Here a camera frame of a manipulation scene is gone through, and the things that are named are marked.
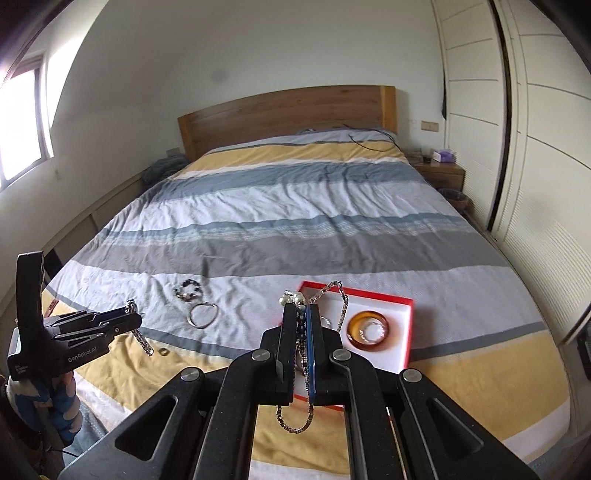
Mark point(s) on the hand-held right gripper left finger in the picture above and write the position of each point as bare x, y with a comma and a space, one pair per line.
286, 350

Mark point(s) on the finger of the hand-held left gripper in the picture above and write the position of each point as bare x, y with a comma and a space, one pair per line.
106, 333
92, 317

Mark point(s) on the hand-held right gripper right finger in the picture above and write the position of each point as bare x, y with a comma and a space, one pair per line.
316, 355

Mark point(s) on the red and white jewelry box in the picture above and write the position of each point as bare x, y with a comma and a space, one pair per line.
397, 350

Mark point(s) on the person's left hand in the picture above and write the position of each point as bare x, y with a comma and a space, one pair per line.
55, 406

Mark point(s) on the amber bangle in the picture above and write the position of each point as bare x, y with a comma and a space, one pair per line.
352, 331

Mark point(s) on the clear bangle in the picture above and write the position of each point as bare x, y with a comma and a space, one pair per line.
365, 326

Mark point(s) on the silver bangle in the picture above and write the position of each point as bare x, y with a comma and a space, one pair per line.
194, 323

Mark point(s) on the low beige cabinet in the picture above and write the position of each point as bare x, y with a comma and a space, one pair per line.
92, 217

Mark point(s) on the striped bed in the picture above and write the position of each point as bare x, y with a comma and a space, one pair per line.
300, 207

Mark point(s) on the grey clothes pile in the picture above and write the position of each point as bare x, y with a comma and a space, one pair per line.
159, 170

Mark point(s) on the window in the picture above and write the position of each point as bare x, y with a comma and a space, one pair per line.
23, 124

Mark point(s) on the dark round basket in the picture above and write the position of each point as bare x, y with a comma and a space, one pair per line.
453, 196

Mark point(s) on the wooden nightstand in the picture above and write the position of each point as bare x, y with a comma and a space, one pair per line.
443, 174

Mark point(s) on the purple tissue box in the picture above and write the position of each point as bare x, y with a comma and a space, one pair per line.
442, 156

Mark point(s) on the wooden headboard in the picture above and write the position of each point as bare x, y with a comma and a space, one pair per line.
286, 110

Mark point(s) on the white wardrobe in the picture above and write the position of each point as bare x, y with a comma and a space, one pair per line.
535, 138

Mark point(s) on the wall switch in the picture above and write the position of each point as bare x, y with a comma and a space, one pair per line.
429, 126

